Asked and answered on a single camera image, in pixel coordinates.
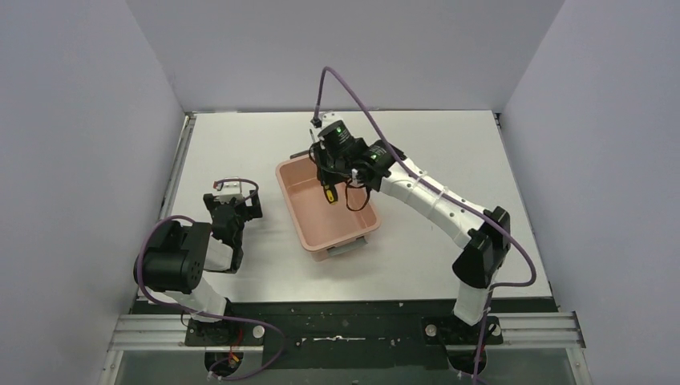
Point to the aluminium rail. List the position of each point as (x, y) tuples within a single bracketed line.
[(164, 332), (177, 165)]

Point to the left side aluminium rail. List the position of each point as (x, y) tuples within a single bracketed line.
[(177, 165)]

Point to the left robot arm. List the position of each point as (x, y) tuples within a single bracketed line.
[(179, 251)]

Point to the aluminium front rail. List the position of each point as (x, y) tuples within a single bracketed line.
[(164, 332)]

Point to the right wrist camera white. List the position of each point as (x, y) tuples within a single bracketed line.
[(325, 118)]

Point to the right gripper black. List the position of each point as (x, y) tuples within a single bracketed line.
[(327, 173)]

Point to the yellow black handled screwdriver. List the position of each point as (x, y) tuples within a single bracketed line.
[(329, 192)]

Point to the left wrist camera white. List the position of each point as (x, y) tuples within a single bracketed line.
[(226, 191)]

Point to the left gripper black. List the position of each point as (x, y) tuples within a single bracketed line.
[(233, 209)]

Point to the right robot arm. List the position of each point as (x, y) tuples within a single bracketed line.
[(482, 234)]

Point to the pink plastic bin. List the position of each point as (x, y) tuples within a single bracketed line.
[(325, 229)]

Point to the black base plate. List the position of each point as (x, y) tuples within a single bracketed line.
[(435, 338)]

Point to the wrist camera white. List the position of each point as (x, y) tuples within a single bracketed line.
[(325, 118), (226, 191)]

